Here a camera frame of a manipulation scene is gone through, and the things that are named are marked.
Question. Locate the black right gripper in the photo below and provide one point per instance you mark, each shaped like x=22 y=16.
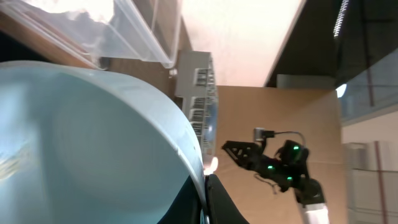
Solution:
x=186 y=208

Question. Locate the light blue rice bowl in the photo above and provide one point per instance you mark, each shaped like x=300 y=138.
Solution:
x=90 y=146

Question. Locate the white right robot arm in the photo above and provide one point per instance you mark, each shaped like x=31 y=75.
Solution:
x=287 y=169

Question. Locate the grey dishwasher rack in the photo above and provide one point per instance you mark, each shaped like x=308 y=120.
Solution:
x=196 y=86

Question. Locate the clear plastic waste bin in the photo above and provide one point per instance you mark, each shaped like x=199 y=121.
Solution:
x=146 y=30

